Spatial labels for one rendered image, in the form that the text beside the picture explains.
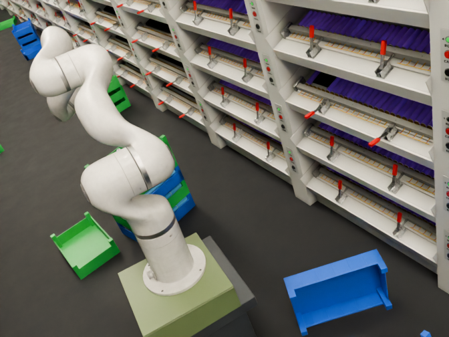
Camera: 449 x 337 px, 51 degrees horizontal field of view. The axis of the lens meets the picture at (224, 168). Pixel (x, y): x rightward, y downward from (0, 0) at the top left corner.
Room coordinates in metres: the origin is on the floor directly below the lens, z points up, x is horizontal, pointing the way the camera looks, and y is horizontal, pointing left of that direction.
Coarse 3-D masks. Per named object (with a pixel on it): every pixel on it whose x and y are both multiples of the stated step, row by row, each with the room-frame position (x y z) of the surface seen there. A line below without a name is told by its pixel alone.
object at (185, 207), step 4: (188, 196) 1.72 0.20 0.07; (188, 200) 1.72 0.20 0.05; (192, 200) 1.73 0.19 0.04; (184, 204) 1.70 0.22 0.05; (188, 204) 1.71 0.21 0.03; (192, 204) 1.73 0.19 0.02; (180, 208) 1.69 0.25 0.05; (184, 208) 1.70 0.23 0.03; (188, 208) 1.71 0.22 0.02; (176, 212) 1.67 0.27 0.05; (180, 212) 1.68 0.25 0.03; (184, 212) 1.69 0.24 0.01; (176, 216) 1.67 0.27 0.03; (180, 216) 1.68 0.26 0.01; (120, 224) 1.71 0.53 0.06; (120, 228) 1.71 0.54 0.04; (124, 228) 1.71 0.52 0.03; (124, 232) 1.69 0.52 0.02; (128, 232) 1.65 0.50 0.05; (128, 236) 1.68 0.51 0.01; (132, 236) 1.64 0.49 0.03; (136, 240) 1.62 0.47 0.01
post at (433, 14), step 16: (432, 0) 0.90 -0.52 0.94; (448, 0) 0.86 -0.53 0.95; (432, 16) 0.90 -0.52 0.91; (448, 16) 0.86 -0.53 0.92; (432, 32) 0.90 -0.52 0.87; (432, 48) 0.90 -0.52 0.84; (432, 64) 0.90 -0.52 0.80; (432, 80) 0.90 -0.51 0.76; (432, 96) 0.90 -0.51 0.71; (448, 96) 0.86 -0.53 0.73; (432, 112) 0.90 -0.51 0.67; (448, 160) 0.86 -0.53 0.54; (448, 176) 0.87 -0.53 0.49; (448, 224) 0.87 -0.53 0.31; (448, 272) 0.87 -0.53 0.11; (448, 288) 0.87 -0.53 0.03
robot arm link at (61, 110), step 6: (72, 90) 1.59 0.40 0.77; (54, 96) 1.60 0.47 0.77; (60, 96) 1.59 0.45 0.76; (66, 96) 1.58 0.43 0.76; (48, 102) 1.62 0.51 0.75; (54, 102) 1.60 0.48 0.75; (60, 102) 1.59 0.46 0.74; (66, 102) 1.59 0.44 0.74; (54, 108) 1.60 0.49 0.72; (60, 108) 1.59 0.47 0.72; (66, 108) 1.60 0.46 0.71; (72, 108) 1.66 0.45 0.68; (54, 114) 1.63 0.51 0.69; (60, 114) 1.61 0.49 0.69; (66, 114) 1.62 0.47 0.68; (72, 114) 1.66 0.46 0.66; (60, 120) 1.65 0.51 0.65; (66, 120) 1.65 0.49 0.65
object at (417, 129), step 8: (304, 88) 1.42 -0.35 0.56; (312, 88) 1.40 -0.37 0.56; (304, 96) 1.41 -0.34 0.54; (320, 96) 1.35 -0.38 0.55; (328, 96) 1.32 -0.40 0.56; (336, 96) 1.30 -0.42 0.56; (344, 104) 1.25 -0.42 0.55; (352, 104) 1.22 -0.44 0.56; (360, 104) 1.20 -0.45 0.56; (360, 112) 1.19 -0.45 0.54; (368, 112) 1.16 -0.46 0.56; (376, 112) 1.14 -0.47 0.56; (384, 120) 1.11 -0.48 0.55; (392, 120) 1.08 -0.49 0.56; (400, 120) 1.06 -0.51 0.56; (408, 128) 1.03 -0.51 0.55; (416, 128) 1.01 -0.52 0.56; (424, 128) 0.99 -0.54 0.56; (408, 136) 1.01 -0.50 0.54; (424, 136) 0.98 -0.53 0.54; (432, 136) 0.95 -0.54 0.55
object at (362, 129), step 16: (288, 80) 1.48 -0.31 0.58; (304, 80) 1.48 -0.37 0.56; (288, 96) 1.47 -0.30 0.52; (304, 112) 1.39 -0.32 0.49; (336, 112) 1.26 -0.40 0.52; (384, 112) 1.15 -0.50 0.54; (352, 128) 1.17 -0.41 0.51; (368, 128) 1.13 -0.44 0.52; (384, 128) 1.09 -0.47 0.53; (384, 144) 1.06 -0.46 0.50; (400, 144) 1.01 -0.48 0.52; (416, 144) 0.98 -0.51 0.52; (432, 144) 0.95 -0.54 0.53; (416, 160) 0.97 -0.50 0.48; (432, 160) 0.90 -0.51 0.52
